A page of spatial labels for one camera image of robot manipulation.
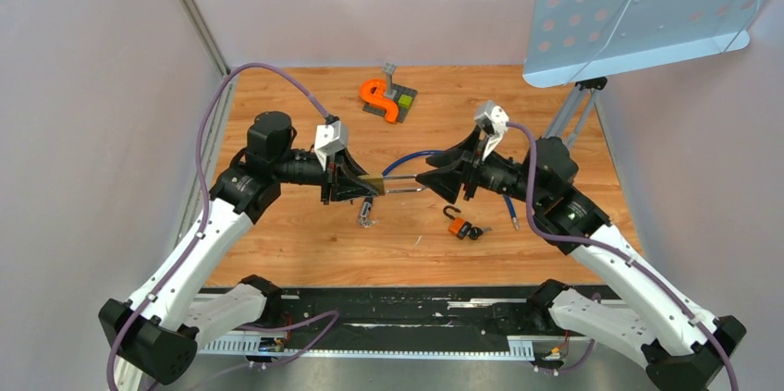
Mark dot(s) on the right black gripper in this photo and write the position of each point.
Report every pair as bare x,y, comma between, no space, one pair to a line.
447,181

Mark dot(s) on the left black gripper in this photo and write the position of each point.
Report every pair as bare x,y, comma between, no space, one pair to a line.
345,189

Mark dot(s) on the large brass padlock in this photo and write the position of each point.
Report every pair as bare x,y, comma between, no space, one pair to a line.
386,185

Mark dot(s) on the orange small padlock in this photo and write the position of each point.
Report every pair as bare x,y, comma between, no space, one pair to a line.
458,227

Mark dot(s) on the black key bunch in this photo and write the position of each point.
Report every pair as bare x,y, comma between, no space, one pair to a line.
476,232

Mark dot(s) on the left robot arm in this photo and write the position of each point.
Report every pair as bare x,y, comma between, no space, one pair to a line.
157,332

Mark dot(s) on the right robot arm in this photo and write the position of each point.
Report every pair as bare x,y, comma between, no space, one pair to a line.
680,344

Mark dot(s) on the orange S-shaped toy base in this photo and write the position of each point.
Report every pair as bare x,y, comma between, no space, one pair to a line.
387,99

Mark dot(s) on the perforated metal music stand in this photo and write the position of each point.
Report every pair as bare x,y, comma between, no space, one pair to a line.
650,66

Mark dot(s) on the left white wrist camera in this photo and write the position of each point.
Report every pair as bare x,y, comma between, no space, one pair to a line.
330,139

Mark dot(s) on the blue cable lock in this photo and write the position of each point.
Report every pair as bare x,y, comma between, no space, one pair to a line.
366,206

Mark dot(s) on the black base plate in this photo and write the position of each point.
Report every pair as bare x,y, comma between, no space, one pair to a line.
493,322

